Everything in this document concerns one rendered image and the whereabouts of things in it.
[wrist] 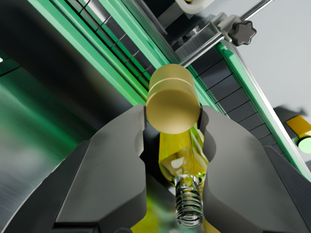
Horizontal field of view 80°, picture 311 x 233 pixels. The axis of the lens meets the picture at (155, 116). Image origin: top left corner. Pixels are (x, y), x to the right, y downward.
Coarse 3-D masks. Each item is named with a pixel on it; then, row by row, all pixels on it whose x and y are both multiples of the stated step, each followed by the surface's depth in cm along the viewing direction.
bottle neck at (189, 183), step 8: (184, 176) 23; (192, 176) 23; (176, 184) 23; (184, 184) 22; (192, 184) 22; (176, 192) 22; (184, 192) 21; (192, 192) 21; (176, 200) 21; (184, 200) 20; (192, 200) 20; (200, 200) 21; (176, 208) 21; (184, 208) 19; (192, 208) 19; (200, 208) 20; (176, 216) 20; (184, 216) 21; (192, 216) 21; (200, 216) 19; (184, 224) 20; (192, 224) 20; (200, 224) 20
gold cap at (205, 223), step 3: (204, 222) 23; (207, 222) 23; (204, 225) 23; (207, 225) 22; (210, 225) 22; (204, 228) 23; (207, 228) 22; (210, 228) 22; (213, 228) 22; (204, 231) 23; (207, 231) 22; (210, 231) 22; (213, 231) 21; (216, 231) 21
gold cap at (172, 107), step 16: (176, 64) 14; (160, 80) 12; (176, 80) 11; (192, 80) 14; (160, 96) 11; (176, 96) 11; (192, 96) 11; (160, 112) 11; (176, 112) 11; (192, 112) 11; (160, 128) 12; (176, 128) 12
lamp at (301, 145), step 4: (308, 136) 51; (300, 140) 51; (304, 140) 51; (308, 140) 50; (300, 144) 51; (304, 144) 50; (308, 144) 50; (300, 148) 52; (304, 148) 50; (308, 148) 50; (304, 152) 51; (308, 152) 51
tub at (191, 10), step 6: (180, 0) 35; (198, 0) 38; (204, 0) 35; (210, 0) 34; (180, 6) 35; (186, 6) 35; (192, 6) 36; (198, 6) 35; (204, 6) 35; (186, 12) 36; (192, 12) 36; (198, 12) 36
